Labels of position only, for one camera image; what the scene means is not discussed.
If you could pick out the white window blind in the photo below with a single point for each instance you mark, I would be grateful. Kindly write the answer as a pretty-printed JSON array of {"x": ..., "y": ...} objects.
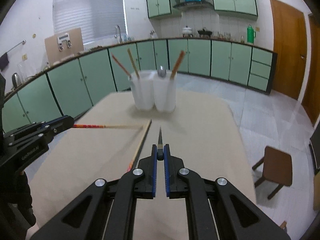
[{"x": 87, "y": 12}]

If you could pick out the electric kettle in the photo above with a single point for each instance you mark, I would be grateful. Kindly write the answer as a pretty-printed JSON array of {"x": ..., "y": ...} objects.
[{"x": 16, "y": 80}]

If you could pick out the black wok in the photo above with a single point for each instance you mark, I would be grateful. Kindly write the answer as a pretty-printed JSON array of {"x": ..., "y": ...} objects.
[{"x": 205, "y": 32}]

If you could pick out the metal faucet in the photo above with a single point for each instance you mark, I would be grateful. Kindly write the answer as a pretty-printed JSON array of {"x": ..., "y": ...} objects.
[{"x": 118, "y": 32}]

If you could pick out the black cabinet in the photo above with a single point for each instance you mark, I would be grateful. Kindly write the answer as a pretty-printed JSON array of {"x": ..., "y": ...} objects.
[{"x": 315, "y": 150}]

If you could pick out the white bracket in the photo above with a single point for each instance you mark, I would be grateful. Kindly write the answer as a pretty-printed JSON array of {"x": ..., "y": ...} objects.
[{"x": 64, "y": 40}]

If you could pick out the metal towel bar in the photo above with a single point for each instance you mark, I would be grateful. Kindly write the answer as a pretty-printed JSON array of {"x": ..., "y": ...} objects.
[{"x": 15, "y": 46}]

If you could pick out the cardboard box with device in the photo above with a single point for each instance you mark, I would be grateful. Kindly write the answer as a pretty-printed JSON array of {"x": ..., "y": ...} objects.
[{"x": 75, "y": 45}]

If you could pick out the dark cloth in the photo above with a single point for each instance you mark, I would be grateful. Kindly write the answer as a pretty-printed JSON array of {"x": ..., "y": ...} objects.
[{"x": 4, "y": 61}]

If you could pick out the small silver kettle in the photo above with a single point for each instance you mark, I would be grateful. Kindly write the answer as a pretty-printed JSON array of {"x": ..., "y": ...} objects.
[{"x": 153, "y": 34}]

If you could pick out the white plastic utensil holder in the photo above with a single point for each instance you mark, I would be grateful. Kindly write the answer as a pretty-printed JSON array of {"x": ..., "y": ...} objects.
[{"x": 145, "y": 95}]

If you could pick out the green base cabinets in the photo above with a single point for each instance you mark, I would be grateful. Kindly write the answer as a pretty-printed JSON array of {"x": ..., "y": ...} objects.
[{"x": 95, "y": 75}]

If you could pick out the wall outlet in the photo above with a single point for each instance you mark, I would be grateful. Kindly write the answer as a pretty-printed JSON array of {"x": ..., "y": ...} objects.
[{"x": 25, "y": 57}]

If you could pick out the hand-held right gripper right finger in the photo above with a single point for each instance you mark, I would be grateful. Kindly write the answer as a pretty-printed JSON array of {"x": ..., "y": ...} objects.
[{"x": 167, "y": 172}]

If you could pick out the green thermos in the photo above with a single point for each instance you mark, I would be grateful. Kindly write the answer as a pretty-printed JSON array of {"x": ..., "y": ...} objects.
[{"x": 250, "y": 35}]

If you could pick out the metal spoon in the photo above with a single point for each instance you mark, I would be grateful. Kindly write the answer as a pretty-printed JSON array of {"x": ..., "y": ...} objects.
[{"x": 161, "y": 72}]

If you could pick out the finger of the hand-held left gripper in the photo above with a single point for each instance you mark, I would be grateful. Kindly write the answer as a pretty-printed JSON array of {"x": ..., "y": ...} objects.
[
  {"x": 60, "y": 129},
  {"x": 58, "y": 120}
]

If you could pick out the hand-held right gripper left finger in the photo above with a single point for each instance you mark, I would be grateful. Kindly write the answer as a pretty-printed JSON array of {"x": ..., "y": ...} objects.
[{"x": 155, "y": 170}]

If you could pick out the clear plastic pitcher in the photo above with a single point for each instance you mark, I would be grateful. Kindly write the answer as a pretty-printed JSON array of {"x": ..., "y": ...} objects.
[{"x": 22, "y": 71}]

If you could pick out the white pot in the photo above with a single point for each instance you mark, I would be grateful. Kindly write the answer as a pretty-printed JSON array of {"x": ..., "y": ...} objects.
[{"x": 187, "y": 31}]

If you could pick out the brown wooden stool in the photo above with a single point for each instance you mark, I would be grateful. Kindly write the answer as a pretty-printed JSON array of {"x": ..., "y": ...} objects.
[{"x": 277, "y": 165}]

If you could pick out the yellow wooden furniture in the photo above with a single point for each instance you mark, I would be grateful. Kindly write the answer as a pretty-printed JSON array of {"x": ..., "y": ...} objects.
[{"x": 317, "y": 192}]

